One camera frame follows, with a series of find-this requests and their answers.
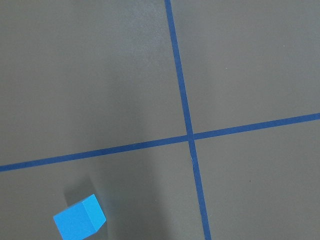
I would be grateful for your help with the blue wooden block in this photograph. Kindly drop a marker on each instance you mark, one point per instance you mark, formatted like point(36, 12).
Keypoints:
point(81, 220)

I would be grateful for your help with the blue tape line crosswise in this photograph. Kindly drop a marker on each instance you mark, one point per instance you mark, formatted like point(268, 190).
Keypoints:
point(161, 142)

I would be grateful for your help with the blue tape line lengthwise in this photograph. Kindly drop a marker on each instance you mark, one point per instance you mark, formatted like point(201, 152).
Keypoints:
point(188, 121)

